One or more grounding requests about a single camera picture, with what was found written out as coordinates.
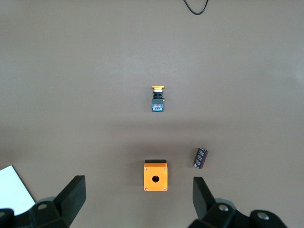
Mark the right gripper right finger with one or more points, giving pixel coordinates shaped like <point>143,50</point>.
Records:
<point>206,209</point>

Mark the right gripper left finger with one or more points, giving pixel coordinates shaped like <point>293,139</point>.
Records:
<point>69,202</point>

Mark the white drawer cabinet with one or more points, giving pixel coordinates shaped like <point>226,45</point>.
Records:
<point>12,190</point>

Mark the yellow mushroom push button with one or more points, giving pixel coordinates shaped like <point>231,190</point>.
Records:
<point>158,107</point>

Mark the small black contact block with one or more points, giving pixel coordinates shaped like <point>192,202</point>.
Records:
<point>200,158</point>

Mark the orange button enclosure box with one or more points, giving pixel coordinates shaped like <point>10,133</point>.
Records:
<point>149,178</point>

